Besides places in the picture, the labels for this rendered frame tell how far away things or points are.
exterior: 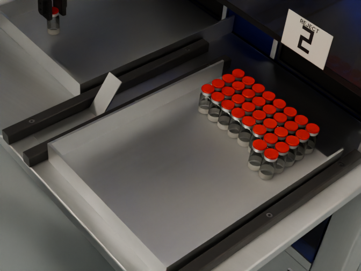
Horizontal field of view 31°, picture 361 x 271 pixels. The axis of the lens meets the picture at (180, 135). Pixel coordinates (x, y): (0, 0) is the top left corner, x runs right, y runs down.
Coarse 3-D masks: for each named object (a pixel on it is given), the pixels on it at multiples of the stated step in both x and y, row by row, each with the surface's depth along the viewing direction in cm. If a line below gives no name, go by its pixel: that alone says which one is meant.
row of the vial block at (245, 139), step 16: (208, 96) 101; (224, 96) 100; (208, 112) 102; (224, 112) 99; (240, 112) 98; (224, 128) 101; (240, 128) 98; (256, 128) 96; (240, 144) 99; (272, 144) 94
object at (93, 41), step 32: (32, 0) 119; (96, 0) 125; (128, 0) 126; (160, 0) 127; (32, 32) 115; (64, 32) 116; (96, 32) 117; (128, 32) 118; (160, 32) 119; (192, 32) 120; (224, 32) 120; (64, 64) 110; (96, 64) 110; (128, 64) 106
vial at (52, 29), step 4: (52, 16) 113; (56, 16) 113; (52, 20) 113; (56, 20) 113; (48, 24) 114; (52, 24) 114; (56, 24) 114; (48, 28) 114; (52, 28) 114; (56, 28) 114; (48, 32) 115; (52, 32) 115; (56, 32) 115
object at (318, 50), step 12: (288, 12) 97; (288, 24) 98; (300, 24) 96; (312, 24) 95; (288, 36) 99; (324, 36) 94; (312, 48) 97; (324, 48) 95; (312, 60) 98; (324, 60) 96
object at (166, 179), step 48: (192, 96) 107; (48, 144) 91; (96, 144) 97; (144, 144) 98; (192, 144) 99; (96, 192) 86; (144, 192) 91; (192, 192) 92; (240, 192) 92; (288, 192) 91; (144, 240) 81; (192, 240) 86
